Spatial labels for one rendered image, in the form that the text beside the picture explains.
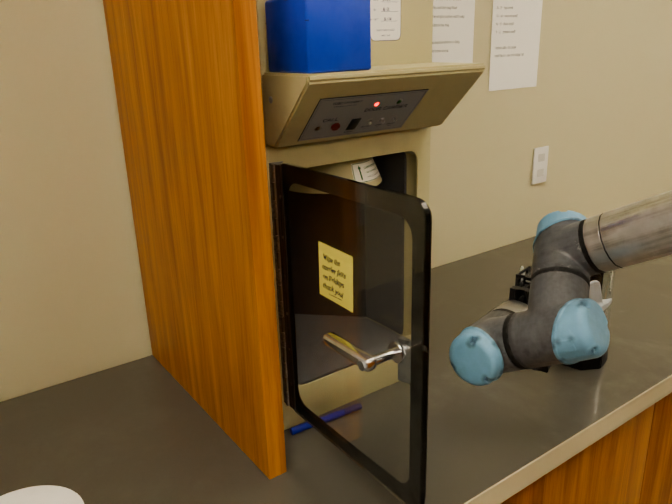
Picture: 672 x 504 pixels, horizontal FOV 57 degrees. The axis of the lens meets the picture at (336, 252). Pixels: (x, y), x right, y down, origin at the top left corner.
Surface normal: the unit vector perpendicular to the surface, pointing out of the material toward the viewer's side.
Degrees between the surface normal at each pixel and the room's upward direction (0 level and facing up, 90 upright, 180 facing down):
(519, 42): 90
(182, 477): 0
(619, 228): 68
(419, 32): 90
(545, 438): 0
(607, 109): 90
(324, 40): 90
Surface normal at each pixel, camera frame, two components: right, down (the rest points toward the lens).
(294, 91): -0.81, 0.21
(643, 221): -0.76, -0.15
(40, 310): 0.58, 0.25
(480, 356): -0.64, 0.26
